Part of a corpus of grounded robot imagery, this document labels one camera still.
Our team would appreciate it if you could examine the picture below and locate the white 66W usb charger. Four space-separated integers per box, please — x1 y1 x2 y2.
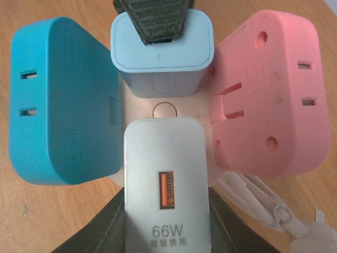
124 117 212 252

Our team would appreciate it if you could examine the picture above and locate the round beige power strip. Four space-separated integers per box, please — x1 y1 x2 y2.
118 69 225 186

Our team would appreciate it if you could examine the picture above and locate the light blue usb charger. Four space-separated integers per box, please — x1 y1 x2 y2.
111 9 214 98

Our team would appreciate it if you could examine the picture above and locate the pink plug adapter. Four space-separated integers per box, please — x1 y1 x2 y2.
210 10 330 177

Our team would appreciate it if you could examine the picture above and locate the teal plug adapter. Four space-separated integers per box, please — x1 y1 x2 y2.
8 17 123 186

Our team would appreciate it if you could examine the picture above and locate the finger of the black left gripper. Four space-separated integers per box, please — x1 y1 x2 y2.
113 0 195 45

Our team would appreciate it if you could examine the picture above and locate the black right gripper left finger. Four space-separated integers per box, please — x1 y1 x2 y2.
53 188 126 253

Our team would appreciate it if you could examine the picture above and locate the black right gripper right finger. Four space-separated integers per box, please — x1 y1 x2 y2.
209 187 279 253

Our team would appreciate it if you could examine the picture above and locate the white power strip cord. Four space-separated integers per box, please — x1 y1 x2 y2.
213 171 337 253

